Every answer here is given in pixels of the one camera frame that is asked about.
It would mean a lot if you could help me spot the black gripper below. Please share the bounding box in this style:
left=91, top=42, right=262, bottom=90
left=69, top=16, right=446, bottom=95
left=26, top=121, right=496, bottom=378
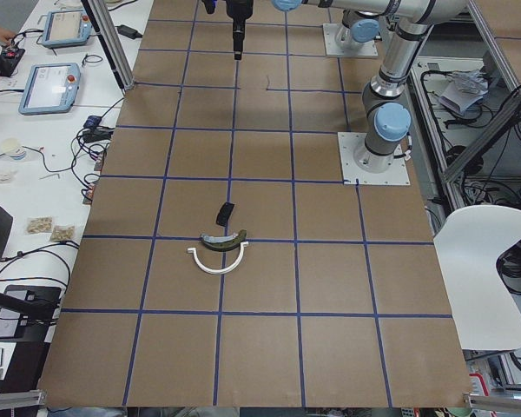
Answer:
left=226, top=0, right=253, bottom=60

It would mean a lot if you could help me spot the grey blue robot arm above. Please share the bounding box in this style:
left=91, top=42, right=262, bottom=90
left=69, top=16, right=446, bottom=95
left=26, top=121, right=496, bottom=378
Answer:
left=272, top=0, right=467, bottom=173

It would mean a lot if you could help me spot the black power adapter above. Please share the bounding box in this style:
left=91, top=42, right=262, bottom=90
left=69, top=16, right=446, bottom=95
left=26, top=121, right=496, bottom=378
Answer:
left=116, top=24, right=142, bottom=39

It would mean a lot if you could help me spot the far blue teach pendant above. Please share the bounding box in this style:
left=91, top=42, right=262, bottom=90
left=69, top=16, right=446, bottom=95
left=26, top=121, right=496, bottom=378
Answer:
left=42, top=10, right=92, bottom=49

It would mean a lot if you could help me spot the blue teach pendant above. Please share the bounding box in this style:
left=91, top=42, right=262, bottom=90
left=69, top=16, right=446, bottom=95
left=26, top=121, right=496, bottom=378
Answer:
left=18, top=63, right=81, bottom=116
left=42, top=10, right=92, bottom=49

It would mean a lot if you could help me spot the black flat plastic part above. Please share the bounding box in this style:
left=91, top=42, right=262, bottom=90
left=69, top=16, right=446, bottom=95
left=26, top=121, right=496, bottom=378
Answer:
left=215, top=202, right=234, bottom=227

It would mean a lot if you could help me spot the near blue teach pendant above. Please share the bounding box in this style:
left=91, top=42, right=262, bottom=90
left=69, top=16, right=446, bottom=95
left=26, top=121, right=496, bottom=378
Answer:
left=18, top=63, right=81, bottom=116

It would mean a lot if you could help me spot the curved brake shoe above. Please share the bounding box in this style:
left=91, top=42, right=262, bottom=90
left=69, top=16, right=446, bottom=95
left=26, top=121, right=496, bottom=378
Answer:
left=200, top=229, right=247, bottom=252

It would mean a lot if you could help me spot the white plastic chair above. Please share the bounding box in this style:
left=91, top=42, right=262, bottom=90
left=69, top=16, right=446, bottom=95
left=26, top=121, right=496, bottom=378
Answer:
left=434, top=205, right=521, bottom=351

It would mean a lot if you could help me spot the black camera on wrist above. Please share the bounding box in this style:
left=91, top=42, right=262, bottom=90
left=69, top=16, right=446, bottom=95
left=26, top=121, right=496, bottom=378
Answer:
left=201, top=0, right=216, bottom=15

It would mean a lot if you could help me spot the aluminium frame post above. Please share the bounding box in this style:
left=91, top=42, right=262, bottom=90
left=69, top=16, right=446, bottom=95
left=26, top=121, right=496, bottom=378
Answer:
left=82, top=0, right=135, bottom=91

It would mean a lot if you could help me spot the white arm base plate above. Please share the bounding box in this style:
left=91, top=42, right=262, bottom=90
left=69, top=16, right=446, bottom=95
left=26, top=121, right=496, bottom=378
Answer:
left=338, top=132, right=411, bottom=186

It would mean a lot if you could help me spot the white curved plastic bracket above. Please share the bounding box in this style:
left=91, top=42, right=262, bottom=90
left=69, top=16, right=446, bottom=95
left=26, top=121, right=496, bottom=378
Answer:
left=185, top=242, right=249, bottom=275

